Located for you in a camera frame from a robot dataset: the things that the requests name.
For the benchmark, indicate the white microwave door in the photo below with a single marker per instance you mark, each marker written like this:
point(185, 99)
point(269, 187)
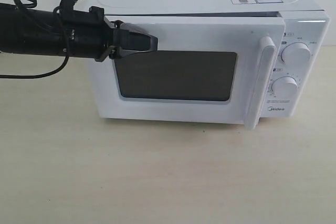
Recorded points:
point(206, 69)

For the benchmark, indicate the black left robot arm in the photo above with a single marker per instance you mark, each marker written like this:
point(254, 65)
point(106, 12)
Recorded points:
point(21, 35)

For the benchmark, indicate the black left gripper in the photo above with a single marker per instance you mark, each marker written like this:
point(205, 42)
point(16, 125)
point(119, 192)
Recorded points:
point(90, 35)

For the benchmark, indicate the white upper power knob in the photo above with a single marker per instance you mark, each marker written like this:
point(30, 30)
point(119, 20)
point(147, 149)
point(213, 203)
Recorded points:
point(296, 54)

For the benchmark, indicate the white microwave oven body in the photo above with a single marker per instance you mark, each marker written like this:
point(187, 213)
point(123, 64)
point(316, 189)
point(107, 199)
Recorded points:
point(305, 21)

